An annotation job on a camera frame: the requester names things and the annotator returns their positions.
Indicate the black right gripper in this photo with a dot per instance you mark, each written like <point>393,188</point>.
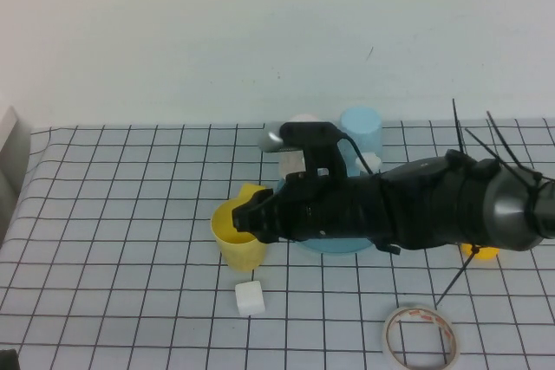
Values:
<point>329,209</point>

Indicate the yellow plastic cup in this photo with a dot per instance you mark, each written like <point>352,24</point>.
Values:
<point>243,257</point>

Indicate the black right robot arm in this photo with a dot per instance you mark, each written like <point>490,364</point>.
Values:
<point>433,205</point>

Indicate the pink plastic cup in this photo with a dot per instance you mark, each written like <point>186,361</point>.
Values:
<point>291,164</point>

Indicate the blue cup stand with pegs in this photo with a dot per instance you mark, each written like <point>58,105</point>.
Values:
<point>338,248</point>

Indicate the light blue plastic cup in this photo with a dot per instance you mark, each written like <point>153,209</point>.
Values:
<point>362,127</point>

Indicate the yellow foam cube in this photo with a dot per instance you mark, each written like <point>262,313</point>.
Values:
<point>251,191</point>

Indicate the white foam cube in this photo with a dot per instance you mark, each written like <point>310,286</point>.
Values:
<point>249,298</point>

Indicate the black zip tie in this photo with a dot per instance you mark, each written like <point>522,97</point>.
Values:
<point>457,127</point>
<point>507,144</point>
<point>481,142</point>
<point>455,277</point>

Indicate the white tape roll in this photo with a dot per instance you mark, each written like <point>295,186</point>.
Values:
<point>453,337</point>

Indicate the yellow rubber duck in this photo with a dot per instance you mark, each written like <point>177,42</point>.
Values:
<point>487,254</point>

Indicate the white box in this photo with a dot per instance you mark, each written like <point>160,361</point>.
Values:
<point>8,149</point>

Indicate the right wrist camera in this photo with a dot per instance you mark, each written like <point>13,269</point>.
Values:
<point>312,134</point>

